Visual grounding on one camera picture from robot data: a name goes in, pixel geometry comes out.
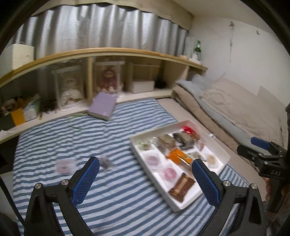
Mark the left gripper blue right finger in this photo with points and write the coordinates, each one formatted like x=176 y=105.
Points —
x=223 y=195

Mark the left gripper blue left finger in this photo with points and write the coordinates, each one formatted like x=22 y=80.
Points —
x=41 y=218

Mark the beige donut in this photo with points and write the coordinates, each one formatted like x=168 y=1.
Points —
x=212 y=161

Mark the brown chocolate wafer packet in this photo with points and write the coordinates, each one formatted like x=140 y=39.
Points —
x=181 y=187

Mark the white red patterned snack packet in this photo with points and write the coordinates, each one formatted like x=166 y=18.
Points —
x=196 y=155

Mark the small grey candy wrapper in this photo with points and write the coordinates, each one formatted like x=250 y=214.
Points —
x=105 y=162

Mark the dark foil biscuit pack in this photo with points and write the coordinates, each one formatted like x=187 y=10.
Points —
x=185 y=141

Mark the pink donut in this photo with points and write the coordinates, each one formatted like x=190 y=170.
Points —
x=168 y=174

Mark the orange snack packet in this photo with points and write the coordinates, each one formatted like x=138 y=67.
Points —
x=178 y=157

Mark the clear pack brown cake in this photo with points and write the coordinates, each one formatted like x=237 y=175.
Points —
x=166 y=143

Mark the purple donut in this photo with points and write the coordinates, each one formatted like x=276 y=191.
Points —
x=152 y=159

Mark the green white small snack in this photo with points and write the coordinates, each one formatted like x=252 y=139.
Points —
x=144 y=145

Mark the person's hand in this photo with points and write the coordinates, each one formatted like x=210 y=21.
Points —
x=268 y=188

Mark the beige fleece blanket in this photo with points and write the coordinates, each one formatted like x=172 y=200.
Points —
x=255 y=115

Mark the silver foil wrapper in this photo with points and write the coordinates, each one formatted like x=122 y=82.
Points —
x=211 y=135

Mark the blue white striped bedsheet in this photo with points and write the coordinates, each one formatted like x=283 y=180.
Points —
x=122 y=200

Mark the yellow box on shelf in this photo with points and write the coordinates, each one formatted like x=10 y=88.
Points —
x=18 y=116

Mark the tissue box on shelf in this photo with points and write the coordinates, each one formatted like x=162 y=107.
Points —
x=31 y=110

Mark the white shallow box tray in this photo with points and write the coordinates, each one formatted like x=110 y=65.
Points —
x=166 y=154

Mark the light blue quilt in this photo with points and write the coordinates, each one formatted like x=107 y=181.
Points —
x=191 y=94

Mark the purple book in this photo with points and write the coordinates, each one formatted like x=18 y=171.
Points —
x=103 y=106

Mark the doll in clear case left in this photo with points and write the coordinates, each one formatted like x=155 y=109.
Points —
x=69 y=88

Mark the doll in clear case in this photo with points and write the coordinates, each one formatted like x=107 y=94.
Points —
x=108 y=76
x=69 y=88

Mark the wooden headboard shelf unit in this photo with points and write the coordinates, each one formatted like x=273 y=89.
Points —
x=175 y=68

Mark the green glass bottle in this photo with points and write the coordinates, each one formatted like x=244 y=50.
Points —
x=198 y=50

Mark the doll in clear case right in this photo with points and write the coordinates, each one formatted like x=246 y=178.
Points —
x=108 y=76

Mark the small white box in shelf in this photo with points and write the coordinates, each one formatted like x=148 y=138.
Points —
x=140 y=86

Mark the white storage box on shelf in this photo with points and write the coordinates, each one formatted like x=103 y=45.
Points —
x=15 y=56

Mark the grey curtain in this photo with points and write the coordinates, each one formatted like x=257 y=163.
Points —
x=65 y=28

